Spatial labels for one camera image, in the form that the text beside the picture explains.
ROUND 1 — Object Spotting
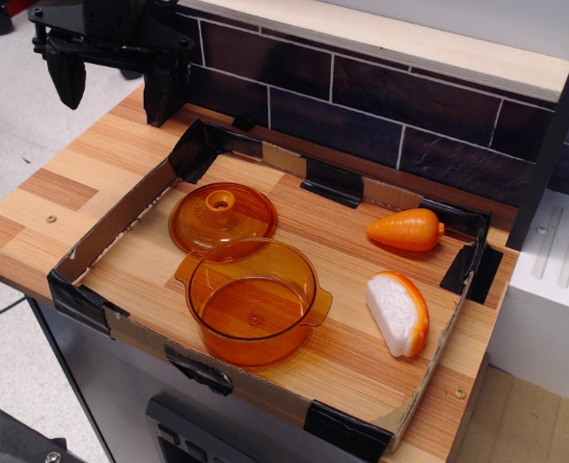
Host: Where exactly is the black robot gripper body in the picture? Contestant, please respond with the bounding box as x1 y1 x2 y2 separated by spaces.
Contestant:
28 1 191 77

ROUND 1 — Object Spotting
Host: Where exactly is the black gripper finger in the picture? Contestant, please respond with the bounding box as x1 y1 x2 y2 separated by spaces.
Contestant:
144 69 186 127
45 47 86 110

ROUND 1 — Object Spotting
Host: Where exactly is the orange plastic toy carrot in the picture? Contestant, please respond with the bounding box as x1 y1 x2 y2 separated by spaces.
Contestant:
366 208 446 252

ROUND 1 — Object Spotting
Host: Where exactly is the cardboard fence with black tape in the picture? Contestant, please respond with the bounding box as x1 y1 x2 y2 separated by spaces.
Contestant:
42 119 515 462

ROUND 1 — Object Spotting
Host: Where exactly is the transparent orange pot lid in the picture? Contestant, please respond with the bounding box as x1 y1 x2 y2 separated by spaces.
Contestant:
168 182 278 254

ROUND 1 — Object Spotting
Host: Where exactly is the transparent orange plastic pot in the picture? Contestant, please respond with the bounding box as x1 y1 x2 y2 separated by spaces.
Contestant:
176 237 333 368

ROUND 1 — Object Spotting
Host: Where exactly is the light wooden shelf ledge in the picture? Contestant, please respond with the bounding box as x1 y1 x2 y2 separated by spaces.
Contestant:
178 0 569 102

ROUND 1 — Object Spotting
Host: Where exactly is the white orange toy bread slice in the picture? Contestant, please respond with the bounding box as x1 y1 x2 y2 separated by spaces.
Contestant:
366 271 429 358

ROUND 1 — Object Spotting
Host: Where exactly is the white ridged box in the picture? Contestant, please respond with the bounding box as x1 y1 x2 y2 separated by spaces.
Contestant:
488 190 569 397

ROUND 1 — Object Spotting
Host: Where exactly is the black vertical metal post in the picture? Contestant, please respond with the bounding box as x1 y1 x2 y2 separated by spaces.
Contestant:
505 72 569 251

